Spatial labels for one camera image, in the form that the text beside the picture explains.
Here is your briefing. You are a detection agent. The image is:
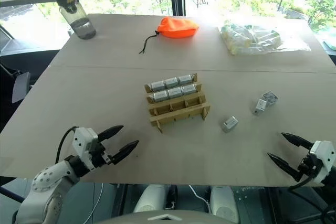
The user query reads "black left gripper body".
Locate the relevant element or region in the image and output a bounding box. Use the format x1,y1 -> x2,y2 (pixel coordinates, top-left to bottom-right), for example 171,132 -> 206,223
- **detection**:
90,139 -> 117,168

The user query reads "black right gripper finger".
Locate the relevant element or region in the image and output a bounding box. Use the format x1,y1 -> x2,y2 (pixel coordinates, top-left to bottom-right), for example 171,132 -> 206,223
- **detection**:
267,152 -> 302,182
281,132 -> 313,150

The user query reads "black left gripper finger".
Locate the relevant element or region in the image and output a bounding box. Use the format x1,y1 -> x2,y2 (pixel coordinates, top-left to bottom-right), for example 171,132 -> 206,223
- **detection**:
98,125 -> 124,143
108,140 -> 140,166

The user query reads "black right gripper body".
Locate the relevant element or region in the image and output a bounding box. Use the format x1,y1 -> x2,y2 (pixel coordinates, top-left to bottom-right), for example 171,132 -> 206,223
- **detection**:
297,151 -> 318,179

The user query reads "cardboard rack with metal blocks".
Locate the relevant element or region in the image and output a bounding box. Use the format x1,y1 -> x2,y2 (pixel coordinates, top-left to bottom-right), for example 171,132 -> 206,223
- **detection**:
144,72 -> 212,133

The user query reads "white rounded robot shell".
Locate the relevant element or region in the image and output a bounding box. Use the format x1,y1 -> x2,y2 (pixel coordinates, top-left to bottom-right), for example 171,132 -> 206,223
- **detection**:
133,184 -> 169,214
209,186 -> 240,224

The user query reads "grey rounded robot torso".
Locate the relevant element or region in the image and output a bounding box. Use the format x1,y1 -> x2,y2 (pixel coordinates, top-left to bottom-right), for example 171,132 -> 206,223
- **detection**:
96,209 -> 238,224

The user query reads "grey office chair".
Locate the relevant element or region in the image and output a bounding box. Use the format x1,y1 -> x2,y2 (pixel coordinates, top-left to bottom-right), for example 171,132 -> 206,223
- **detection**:
11,71 -> 32,104

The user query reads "clear plastic bag of parts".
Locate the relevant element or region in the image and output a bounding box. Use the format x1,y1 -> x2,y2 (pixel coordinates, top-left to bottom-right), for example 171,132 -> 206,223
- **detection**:
218,23 -> 312,57

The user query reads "grey transparent water bottle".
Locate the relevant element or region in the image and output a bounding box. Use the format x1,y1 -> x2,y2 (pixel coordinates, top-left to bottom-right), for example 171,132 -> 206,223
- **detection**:
51,0 -> 97,40

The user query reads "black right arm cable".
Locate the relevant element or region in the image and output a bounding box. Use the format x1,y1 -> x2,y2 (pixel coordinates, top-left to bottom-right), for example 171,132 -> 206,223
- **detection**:
288,175 -> 316,191

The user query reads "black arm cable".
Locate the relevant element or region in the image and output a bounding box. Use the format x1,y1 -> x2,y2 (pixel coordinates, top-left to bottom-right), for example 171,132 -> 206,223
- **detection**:
288,175 -> 316,191
55,126 -> 79,165

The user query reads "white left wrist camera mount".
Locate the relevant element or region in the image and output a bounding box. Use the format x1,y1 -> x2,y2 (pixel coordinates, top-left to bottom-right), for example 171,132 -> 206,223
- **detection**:
72,127 -> 99,171

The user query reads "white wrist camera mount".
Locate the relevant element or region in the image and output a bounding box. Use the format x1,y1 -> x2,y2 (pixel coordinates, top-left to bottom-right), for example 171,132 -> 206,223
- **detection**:
308,140 -> 336,184
72,127 -> 99,171

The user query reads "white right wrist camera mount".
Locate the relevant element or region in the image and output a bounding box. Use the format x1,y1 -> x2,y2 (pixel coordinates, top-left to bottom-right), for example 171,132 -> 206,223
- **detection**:
308,140 -> 336,184

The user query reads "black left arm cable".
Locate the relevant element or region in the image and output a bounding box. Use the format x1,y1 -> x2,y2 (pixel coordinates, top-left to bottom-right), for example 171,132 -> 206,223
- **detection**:
55,126 -> 79,165

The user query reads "thin white cable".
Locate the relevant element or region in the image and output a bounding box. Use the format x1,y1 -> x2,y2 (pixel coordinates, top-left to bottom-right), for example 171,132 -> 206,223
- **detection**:
188,185 -> 211,213

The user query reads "orange drawstring pouch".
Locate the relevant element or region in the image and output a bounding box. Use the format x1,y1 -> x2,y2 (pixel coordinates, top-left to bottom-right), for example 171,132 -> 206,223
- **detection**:
139,16 -> 200,55

